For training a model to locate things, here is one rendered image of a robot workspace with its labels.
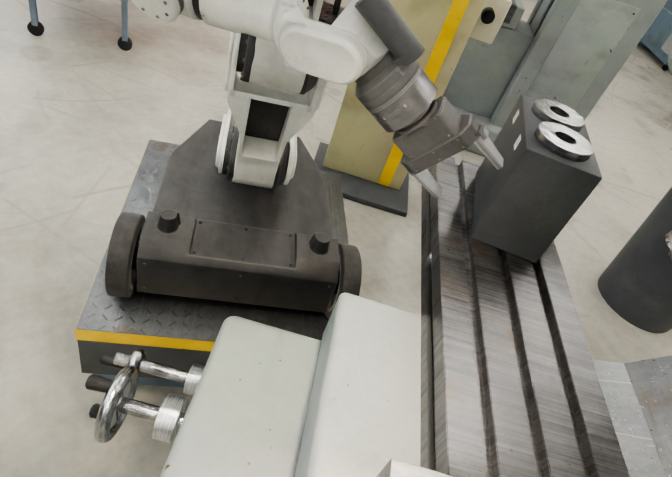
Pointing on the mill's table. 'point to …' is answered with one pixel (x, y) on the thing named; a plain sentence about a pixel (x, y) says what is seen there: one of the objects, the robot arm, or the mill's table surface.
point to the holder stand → (534, 178)
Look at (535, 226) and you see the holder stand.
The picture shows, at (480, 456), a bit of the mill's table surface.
